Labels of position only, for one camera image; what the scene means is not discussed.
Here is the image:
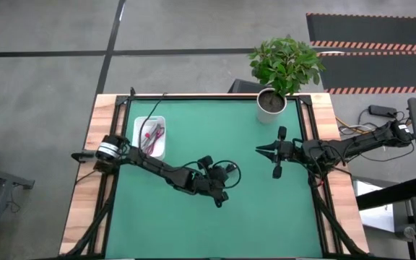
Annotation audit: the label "white plastic bin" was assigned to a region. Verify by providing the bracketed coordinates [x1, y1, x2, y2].
[131, 115, 167, 161]

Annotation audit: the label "black box behind table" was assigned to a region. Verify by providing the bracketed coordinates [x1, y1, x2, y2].
[228, 79, 267, 94]

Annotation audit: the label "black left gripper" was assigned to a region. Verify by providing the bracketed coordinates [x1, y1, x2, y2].
[189, 155, 233, 209]

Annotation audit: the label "black power adapter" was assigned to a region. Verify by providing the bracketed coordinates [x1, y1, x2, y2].
[368, 104, 399, 118]

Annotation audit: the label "green leafy plant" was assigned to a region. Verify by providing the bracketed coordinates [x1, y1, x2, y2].
[247, 35, 326, 98]

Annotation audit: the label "black white braided USB-C cable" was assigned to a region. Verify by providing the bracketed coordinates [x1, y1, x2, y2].
[143, 124, 165, 155]

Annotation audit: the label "yellow floor cable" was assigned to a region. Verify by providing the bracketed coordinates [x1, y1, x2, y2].
[336, 117, 371, 135]

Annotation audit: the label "black aluminium table frame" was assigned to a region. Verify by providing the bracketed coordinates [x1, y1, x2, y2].
[62, 86, 368, 260]

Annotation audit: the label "white sheet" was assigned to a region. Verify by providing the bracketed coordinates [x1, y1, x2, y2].
[357, 180, 397, 233]

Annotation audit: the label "green table mat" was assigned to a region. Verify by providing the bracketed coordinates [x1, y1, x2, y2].
[105, 99, 324, 259]

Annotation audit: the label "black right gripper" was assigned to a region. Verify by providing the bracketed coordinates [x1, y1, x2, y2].
[255, 126, 305, 180]

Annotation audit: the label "white plant pot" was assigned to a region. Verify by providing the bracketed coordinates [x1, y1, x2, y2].
[256, 87, 287, 125]

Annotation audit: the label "black support beam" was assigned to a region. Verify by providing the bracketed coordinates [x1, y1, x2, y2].
[355, 176, 416, 211]

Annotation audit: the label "black mat orange hazard stripes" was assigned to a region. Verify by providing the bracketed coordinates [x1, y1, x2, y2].
[305, 13, 416, 51]
[318, 51, 416, 95]

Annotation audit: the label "white floor cable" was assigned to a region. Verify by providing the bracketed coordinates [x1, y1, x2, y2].
[339, 124, 367, 137]

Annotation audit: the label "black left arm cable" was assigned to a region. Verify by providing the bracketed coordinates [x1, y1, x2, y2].
[138, 92, 168, 151]

